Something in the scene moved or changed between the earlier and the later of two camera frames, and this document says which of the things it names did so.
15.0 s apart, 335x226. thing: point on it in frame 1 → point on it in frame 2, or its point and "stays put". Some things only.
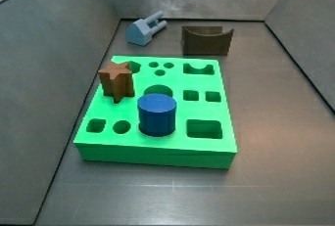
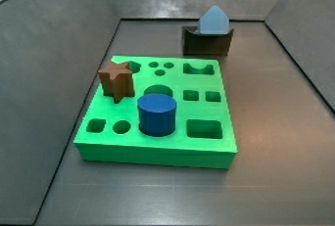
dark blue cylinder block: (155, 113) stays put
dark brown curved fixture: (205, 40) stays put
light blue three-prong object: (139, 30) → (213, 23)
